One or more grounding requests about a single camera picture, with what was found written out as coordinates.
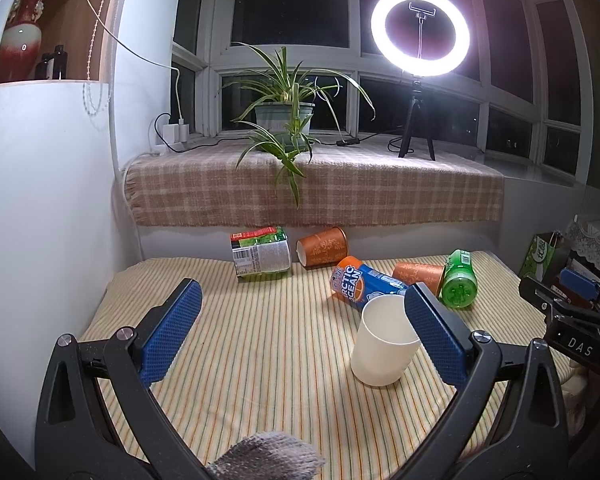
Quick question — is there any striped tablecloth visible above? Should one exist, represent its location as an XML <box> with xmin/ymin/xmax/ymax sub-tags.
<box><xmin>77</xmin><ymin>252</ymin><xmax>583</xmax><ymax>480</ymax></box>

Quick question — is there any white charging cable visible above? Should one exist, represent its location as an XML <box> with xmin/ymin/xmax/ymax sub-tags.
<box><xmin>72</xmin><ymin>0</ymin><xmax>182</xmax><ymax>122</ymax></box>

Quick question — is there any white lace cloth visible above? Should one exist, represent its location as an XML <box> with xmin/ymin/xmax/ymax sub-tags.
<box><xmin>565</xmin><ymin>214</ymin><xmax>600</xmax><ymax>281</ymax></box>

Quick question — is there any ring light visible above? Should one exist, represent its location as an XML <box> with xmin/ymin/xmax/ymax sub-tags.
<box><xmin>371</xmin><ymin>0</ymin><xmax>472</xmax><ymax>78</ymax></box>

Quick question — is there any potted spider plant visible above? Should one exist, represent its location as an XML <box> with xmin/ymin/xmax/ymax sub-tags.
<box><xmin>220</xmin><ymin>42</ymin><xmax>376</xmax><ymax>208</ymax></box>

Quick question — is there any black bottle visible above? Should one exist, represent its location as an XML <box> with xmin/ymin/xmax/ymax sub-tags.
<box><xmin>35</xmin><ymin>45</ymin><xmax>69</xmax><ymax>81</ymax></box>

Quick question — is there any green carton box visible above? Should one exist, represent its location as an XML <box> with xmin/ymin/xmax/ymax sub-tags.
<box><xmin>519</xmin><ymin>232</ymin><xmax>572</xmax><ymax>282</ymax></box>

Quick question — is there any black cable with switch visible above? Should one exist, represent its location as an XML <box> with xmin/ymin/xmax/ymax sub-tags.
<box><xmin>200</xmin><ymin>131</ymin><xmax>407</xmax><ymax>154</ymax></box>

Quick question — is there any orange and blue drink can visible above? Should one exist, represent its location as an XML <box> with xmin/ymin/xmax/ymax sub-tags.
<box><xmin>330</xmin><ymin>256</ymin><xmax>410</xmax><ymax>311</ymax></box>

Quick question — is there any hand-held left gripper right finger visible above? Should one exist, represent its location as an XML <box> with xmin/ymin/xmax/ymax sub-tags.
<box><xmin>394</xmin><ymin>282</ymin><xmax>572</xmax><ymax>480</ymax></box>

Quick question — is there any orange patterned paper cup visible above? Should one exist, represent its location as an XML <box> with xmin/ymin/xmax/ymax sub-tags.
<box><xmin>392</xmin><ymin>261</ymin><xmax>447</xmax><ymax>297</ymax></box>
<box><xmin>296</xmin><ymin>226</ymin><xmax>350</xmax><ymax>268</ymax></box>

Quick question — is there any plaid blanket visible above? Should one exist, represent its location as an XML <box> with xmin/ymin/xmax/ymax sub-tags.
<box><xmin>125</xmin><ymin>137</ymin><xmax>506</xmax><ymax>228</ymax></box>

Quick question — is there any black tripod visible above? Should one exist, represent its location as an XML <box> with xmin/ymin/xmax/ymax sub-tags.
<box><xmin>397</xmin><ymin>76</ymin><xmax>437</xmax><ymax>162</ymax></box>

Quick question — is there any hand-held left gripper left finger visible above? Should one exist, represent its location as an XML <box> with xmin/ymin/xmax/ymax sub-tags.
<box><xmin>34</xmin><ymin>278</ymin><xmax>216</xmax><ymax>480</ymax></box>

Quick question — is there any red porcelain vase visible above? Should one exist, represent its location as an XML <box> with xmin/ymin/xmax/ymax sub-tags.
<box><xmin>0</xmin><ymin>0</ymin><xmax>56</xmax><ymax>84</ymax></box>

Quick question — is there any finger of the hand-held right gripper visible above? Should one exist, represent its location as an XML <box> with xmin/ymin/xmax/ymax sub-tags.
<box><xmin>557</xmin><ymin>268</ymin><xmax>600</xmax><ymax>313</ymax></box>
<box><xmin>518</xmin><ymin>276</ymin><xmax>600</xmax><ymax>330</ymax></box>

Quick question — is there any white cup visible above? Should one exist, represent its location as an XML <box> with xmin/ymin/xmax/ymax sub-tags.
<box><xmin>350</xmin><ymin>294</ymin><xmax>422</xmax><ymax>387</ymax></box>

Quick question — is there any white bead cord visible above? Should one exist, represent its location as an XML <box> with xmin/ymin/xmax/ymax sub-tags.
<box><xmin>82</xmin><ymin>0</ymin><xmax>122</xmax><ymax>117</ymax></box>

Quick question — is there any green plastic bottle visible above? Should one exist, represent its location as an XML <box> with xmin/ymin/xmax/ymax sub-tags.
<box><xmin>440</xmin><ymin>249</ymin><xmax>479</xmax><ymax>309</ymax></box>

